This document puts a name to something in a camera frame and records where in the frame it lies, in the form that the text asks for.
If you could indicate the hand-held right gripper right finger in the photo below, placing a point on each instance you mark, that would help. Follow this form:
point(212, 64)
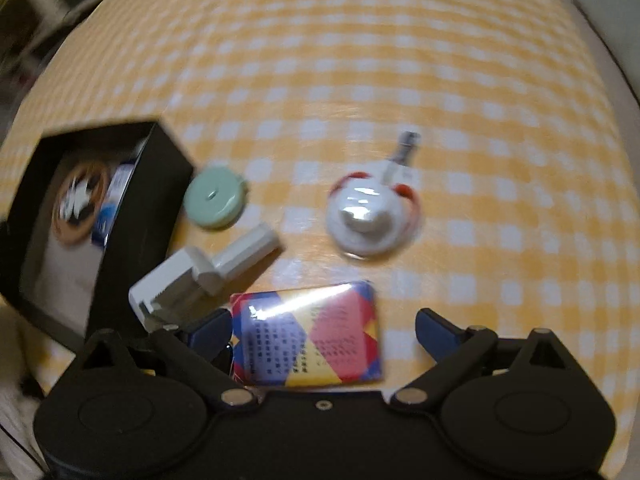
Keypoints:
point(431, 331)

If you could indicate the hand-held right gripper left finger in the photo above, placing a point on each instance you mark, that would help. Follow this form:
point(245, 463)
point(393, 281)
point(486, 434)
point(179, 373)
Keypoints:
point(210, 334)

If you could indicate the colourful card box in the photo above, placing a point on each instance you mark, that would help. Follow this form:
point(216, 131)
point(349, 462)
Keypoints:
point(310, 335)

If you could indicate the black cardboard box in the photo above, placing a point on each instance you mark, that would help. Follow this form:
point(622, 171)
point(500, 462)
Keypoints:
point(145, 220)

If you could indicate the round green tape measure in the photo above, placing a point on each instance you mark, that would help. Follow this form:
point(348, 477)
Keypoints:
point(215, 199)

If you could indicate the white orange scissors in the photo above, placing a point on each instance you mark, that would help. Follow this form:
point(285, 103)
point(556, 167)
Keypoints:
point(407, 144)

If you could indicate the dark blue supplement bottle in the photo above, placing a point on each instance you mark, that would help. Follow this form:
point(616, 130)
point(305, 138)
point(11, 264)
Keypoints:
point(114, 205)

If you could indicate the round cork coaster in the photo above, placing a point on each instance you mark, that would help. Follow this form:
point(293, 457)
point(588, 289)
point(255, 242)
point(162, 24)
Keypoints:
point(75, 200)

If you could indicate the yellow checked tablecloth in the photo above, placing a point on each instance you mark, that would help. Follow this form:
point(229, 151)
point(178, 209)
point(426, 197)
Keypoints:
point(350, 60)

